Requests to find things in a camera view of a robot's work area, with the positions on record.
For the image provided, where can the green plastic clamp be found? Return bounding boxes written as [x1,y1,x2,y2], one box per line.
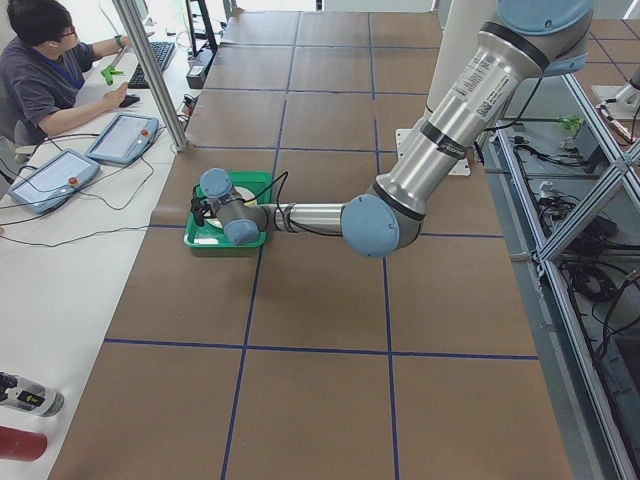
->
[100,65,124,86]

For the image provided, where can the black computer mouse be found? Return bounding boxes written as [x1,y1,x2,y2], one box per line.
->
[119,94,140,108]

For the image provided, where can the white central pillar with base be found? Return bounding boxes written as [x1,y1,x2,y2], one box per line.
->
[392,1,512,174]

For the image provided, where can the black keyboard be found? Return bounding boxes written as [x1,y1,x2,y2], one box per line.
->
[126,41,177,90]

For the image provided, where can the blue teach pendant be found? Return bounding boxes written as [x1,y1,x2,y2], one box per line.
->
[8,149,100,214]
[86,113,159,166]

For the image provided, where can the near blue teach pendant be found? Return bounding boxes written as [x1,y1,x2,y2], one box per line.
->
[8,149,100,214]

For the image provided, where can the aluminium frame post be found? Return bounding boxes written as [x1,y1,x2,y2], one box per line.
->
[113,0,188,152]

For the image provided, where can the black desktop box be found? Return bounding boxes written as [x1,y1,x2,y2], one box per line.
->
[186,46,214,90]

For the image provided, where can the clear water bottle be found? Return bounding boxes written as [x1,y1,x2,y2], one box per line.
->
[1,372,65,417]

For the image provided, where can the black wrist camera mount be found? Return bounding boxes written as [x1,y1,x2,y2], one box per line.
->
[190,185,211,227]

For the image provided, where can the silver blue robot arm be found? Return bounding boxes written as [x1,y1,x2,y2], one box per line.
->
[191,1,594,257]

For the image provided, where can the green plastic tray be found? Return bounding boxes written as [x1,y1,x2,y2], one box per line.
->
[184,171,273,257]

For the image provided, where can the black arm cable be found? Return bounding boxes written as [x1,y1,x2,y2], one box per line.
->
[241,171,351,238]

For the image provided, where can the red bottle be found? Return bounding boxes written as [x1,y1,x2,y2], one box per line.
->
[0,426,48,462]

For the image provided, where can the white round plate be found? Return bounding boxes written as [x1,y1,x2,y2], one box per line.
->
[205,186,257,229]

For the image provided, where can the seated person in grey shirt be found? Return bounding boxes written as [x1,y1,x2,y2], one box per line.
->
[1,1,131,145]

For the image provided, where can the far blue teach pendant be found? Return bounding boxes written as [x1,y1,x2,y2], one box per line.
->
[86,113,159,166]

